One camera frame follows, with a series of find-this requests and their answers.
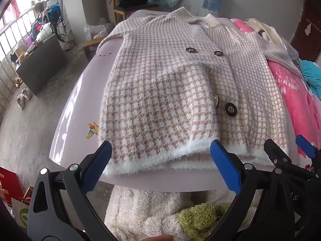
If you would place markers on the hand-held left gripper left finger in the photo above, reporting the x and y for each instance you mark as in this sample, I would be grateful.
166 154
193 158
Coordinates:
97 164

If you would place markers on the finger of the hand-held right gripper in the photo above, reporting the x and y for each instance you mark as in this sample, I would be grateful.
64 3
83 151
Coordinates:
275 153
306 146

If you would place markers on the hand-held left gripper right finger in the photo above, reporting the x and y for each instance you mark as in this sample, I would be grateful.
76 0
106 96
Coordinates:
225 168

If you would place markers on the beige houndstooth fluffy coat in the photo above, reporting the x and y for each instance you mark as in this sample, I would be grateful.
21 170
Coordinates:
163 93

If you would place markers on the person's left hand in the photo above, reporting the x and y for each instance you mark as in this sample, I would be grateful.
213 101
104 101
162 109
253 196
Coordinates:
160 238

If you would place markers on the pink floral blanket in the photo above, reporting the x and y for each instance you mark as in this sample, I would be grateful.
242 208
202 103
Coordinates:
296 98

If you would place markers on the green fluffy cloth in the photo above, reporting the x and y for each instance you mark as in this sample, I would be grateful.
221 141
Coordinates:
200 218

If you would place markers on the bed with lilac sheet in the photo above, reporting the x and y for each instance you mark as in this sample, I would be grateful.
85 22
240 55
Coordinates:
82 105

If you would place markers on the white fluffy robe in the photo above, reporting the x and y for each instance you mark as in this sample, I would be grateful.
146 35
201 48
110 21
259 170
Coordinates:
140 210

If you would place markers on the white paper bag green logo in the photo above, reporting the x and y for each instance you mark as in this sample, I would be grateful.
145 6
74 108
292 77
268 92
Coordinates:
21 212

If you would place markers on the red cardboard box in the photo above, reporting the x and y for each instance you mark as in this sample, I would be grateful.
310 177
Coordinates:
10 185

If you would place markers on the grey cloth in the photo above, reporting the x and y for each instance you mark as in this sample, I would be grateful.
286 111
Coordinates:
291 51

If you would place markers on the beige shoe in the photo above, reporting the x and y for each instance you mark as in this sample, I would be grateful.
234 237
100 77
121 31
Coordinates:
27 94
21 101

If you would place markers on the dark grey cabinet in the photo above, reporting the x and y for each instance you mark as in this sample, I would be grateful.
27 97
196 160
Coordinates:
42 62

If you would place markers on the dark brown wooden door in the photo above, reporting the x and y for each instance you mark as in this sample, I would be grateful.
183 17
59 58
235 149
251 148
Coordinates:
307 30

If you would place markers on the small wooden stool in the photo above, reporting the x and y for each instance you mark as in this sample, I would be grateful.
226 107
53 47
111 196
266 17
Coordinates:
91 45

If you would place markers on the beige garment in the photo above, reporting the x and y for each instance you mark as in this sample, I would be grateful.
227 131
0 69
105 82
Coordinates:
268 32

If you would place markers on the white plastic bag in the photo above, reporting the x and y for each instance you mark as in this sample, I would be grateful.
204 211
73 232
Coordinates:
97 31

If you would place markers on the white plastic jug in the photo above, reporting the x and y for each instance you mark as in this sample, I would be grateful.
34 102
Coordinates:
44 32

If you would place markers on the bicycle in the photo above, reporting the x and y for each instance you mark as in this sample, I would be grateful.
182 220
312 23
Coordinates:
59 22

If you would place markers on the metal window railing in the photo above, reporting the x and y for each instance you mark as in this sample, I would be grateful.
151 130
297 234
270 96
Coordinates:
10 42

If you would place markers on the wooden chair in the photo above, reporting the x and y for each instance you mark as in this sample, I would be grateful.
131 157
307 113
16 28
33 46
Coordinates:
135 8

